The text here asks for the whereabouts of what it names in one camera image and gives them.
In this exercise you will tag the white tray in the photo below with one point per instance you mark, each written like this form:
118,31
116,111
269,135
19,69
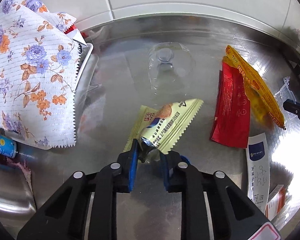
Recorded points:
88,55

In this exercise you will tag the pale yellow snack wrapper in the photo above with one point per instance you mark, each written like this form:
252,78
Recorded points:
175,120

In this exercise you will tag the white packet with blue label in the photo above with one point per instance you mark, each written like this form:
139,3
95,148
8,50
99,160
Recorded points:
258,170

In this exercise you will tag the clear plastic cup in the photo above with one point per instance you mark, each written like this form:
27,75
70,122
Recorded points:
165,55

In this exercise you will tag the floral printed cloth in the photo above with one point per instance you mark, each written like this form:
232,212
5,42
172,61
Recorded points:
27,67

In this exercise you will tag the brown bottle with blue label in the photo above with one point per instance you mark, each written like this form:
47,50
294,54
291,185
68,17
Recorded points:
5,146

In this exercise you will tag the red foil packet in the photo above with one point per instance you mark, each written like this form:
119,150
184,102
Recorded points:
230,110

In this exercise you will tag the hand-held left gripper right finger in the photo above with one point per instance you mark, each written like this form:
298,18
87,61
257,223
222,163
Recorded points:
164,172

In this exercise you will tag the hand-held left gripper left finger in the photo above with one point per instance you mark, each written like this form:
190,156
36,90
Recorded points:
133,165

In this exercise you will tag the clear plastic packaging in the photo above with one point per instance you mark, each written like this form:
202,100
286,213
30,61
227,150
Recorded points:
286,91

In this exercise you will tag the red and white packet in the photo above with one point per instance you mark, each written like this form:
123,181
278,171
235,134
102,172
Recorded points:
73,33

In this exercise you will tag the small orange and white box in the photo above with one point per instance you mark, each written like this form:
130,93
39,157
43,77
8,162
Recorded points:
275,200

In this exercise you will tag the yellow sausage wrapper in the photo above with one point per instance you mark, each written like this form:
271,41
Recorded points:
265,92

